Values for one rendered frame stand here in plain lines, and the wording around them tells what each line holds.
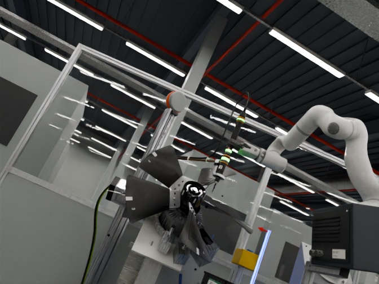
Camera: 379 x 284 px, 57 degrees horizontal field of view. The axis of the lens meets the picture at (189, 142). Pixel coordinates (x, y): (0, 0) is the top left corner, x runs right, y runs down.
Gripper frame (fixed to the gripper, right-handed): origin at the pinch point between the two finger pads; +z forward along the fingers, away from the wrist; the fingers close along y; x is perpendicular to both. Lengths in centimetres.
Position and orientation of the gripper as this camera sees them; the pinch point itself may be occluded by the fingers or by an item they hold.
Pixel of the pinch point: (232, 143)
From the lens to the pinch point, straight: 194.1
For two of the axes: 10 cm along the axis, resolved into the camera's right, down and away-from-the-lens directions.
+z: -9.1, -4.1, -0.2
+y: -1.4, 2.7, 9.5
